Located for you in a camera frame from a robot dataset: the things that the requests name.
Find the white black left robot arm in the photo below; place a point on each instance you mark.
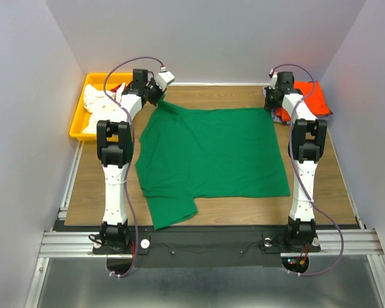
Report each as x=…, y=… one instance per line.
x=114, y=139

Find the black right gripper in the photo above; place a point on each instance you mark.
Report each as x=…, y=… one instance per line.
x=269, y=104

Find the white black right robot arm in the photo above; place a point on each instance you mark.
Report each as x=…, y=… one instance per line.
x=305, y=149

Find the aluminium frame rail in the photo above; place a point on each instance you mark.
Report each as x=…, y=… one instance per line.
x=77, y=244

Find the yellow plastic bin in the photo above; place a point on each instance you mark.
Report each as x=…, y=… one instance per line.
x=81, y=115

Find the folded purple t shirt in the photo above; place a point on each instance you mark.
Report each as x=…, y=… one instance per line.
x=275, y=117

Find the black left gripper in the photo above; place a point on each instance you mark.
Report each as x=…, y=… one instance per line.
x=159, y=94

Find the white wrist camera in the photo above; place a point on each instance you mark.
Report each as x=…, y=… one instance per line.
x=273, y=79
x=164, y=78

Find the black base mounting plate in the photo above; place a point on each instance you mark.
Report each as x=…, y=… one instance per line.
x=208, y=247

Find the white t shirt red print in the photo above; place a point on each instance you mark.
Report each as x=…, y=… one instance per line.
x=100, y=107

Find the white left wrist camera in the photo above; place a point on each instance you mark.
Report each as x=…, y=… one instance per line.
x=164, y=78

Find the green t shirt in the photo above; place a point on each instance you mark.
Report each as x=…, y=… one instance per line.
x=188, y=154

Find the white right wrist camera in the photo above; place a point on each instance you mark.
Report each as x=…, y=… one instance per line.
x=273, y=79

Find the folded orange t shirt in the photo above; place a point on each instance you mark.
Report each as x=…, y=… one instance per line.
x=316, y=102

